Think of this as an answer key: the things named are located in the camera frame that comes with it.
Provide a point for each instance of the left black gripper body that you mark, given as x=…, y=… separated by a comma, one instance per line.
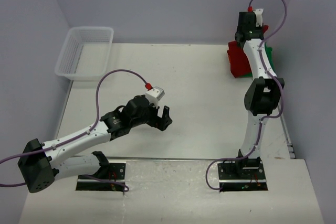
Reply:
x=150, y=117

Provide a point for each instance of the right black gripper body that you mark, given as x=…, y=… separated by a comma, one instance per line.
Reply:
x=259, y=28

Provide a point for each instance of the red t shirt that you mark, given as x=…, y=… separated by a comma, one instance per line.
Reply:
x=239, y=65

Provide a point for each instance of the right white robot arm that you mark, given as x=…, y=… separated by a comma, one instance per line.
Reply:
x=264, y=93

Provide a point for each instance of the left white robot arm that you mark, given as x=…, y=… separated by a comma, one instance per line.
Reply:
x=44, y=163

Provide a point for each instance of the green folded t shirt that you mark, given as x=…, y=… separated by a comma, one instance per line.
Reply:
x=270, y=61

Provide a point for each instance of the white plastic basket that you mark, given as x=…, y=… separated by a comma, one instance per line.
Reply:
x=85, y=53

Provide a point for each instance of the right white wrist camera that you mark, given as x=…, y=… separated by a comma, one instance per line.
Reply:
x=258, y=13

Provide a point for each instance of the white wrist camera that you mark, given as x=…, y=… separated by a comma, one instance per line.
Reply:
x=258, y=13
x=154, y=94

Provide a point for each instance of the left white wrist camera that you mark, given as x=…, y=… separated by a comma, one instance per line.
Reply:
x=154, y=94

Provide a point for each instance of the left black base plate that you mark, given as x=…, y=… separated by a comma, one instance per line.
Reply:
x=111, y=179

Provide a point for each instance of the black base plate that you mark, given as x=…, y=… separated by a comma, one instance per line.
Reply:
x=111, y=179
x=244, y=175

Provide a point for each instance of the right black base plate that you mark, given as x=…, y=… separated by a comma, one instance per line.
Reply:
x=244, y=175

